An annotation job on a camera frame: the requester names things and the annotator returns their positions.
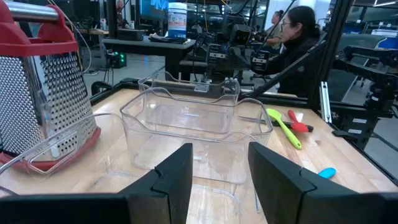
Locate black diagonal frame brace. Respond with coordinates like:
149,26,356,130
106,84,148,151
248,40,327,100

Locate black work table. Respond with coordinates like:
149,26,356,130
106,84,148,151
101,36,197,81

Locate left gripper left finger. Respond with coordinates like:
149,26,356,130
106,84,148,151
119,142,194,224

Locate blue silicone spatula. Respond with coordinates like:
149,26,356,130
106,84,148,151
318,167,338,180

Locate black curved corner guard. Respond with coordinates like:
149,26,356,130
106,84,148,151
90,81,113,96

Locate white wipes canister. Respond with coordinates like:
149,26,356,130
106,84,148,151
167,2,188,39

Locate person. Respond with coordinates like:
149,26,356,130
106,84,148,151
115,0,126,29
257,5,324,99
265,9,285,47

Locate black frame post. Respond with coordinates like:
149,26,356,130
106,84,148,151
307,0,356,110

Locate black equipment case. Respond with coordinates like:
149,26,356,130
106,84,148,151
117,28,147,42

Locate red silicone spoon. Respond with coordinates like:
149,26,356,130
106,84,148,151
287,109,310,133

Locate black edge clip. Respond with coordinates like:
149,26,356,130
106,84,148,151
331,129,354,138

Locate computer monitor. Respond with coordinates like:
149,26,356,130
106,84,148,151
138,0,170,21

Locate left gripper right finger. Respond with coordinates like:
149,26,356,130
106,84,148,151
248,142,358,224

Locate silver corner bracket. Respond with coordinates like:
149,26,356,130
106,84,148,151
319,81,333,124

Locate red handled steel box grater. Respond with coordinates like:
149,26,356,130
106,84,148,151
0,0,102,174

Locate black box green lights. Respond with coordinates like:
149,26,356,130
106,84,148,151
106,51,127,70

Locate clear plastic bin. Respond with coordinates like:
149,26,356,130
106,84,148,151
119,86,274,185
137,70,241,135
0,112,261,224

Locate lime green silicone spoon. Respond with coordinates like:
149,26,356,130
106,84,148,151
266,108,303,151

